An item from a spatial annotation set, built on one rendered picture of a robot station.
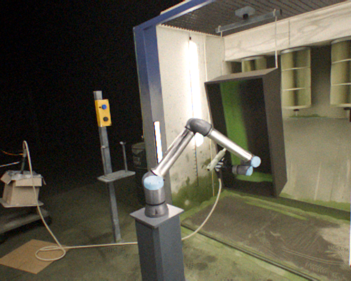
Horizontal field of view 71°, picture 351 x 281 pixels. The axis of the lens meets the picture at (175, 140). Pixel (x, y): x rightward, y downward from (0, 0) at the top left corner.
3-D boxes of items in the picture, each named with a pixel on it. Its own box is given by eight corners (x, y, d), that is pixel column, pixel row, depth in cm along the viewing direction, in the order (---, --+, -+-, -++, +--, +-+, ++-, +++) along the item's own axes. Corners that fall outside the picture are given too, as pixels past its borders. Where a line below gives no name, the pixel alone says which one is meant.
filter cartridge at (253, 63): (267, 114, 373) (266, 57, 357) (269, 116, 338) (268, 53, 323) (243, 115, 383) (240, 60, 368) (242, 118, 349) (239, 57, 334)
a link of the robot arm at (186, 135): (139, 188, 196) (195, 113, 198) (137, 182, 213) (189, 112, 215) (154, 198, 200) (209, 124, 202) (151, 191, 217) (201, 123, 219)
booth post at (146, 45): (153, 226, 301) (132, 27, 264) (164, 219, 313) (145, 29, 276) (163, 230, 288) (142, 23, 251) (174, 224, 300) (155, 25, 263)
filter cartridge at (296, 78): (293, 118, 298) (291, 46, 284) (275, 116, 333) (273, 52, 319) (319, 114, 304) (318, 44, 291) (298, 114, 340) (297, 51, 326)
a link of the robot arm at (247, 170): (253, 164, 224) (253, 174, 225) (240, 162, 232) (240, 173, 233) (249, 166, 217) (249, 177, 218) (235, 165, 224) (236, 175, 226)
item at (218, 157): (215, 185, 240) (209, 166, 230) (211, 185, 243) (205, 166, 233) (235, 157, 271) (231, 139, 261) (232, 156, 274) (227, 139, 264)
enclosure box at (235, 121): (235, 174, 303) (220, 75, 265) (287, 181, 264) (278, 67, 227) (222, 188, 278) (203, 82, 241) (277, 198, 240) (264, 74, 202)
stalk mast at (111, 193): (118, 239, 277) (98, 91, 250) (121, 241, 273) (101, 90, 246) (113, 242, 273) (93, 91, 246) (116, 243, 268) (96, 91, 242)
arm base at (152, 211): (155, 220, 179) (154, 207, 178) (139, 213, 193) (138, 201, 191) (174, 211, 192) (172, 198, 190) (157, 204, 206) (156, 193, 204)
